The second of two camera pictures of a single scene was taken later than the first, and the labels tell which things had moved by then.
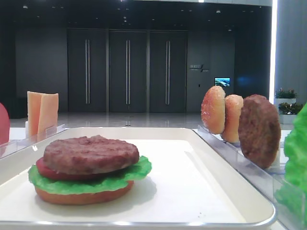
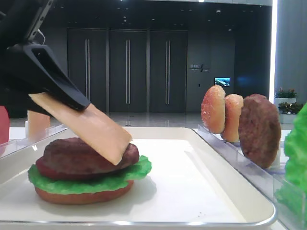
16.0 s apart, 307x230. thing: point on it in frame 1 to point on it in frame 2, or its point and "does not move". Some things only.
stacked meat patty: [88, 155] does not move
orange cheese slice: [48, 120] to [92, 128]
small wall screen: [223, 81] does not move
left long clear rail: [8, 148] does not move
